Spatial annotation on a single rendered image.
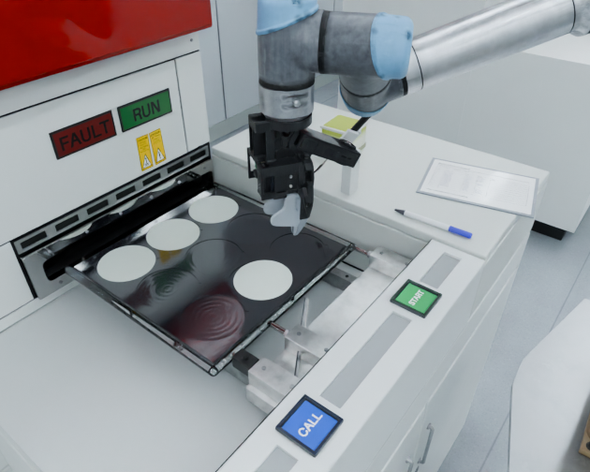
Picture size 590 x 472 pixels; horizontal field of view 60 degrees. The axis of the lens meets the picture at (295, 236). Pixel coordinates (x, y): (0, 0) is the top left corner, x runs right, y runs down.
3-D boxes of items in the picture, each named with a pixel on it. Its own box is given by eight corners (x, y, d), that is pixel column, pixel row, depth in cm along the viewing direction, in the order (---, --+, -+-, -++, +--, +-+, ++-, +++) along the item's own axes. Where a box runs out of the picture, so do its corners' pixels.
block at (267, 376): (248, 383, 72) (247, 370, 71) (264, 368, 75) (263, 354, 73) (293, 414, 68) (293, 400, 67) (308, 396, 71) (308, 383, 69)
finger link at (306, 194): (291, 209, 81) (291, 160, 76) (302, 207, 82) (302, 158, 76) (302, 225, 78) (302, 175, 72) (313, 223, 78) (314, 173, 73)
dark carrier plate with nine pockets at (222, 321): (74, 269, 90) (73, 266, 90) (213, 187, 112) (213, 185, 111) (213, 365, 73) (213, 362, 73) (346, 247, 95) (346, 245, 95)
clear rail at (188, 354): (64, 273, 90) (61, 267, 89) (70, 269, 91) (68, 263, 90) (213, 380, 72) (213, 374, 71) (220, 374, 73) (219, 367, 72)
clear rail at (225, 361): (206, 376, 72) (205, 369, 72) (351, 246, 96) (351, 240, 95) (213, 380, 72) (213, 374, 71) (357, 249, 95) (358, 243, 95)
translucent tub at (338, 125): (318, 154, 109) (319, 125, 105) (336, 141, 114) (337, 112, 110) (348, 164, 106) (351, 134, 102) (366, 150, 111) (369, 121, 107)
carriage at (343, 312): (245, 400, 74) (244, 387, 72) (376, 269, 97) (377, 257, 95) (289, 430, 70) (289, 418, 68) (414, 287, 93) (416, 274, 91)
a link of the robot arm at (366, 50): (409, 44, 70) (330, 39, 72) (417, 0, 59) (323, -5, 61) (403, 99, 70) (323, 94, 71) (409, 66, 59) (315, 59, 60)
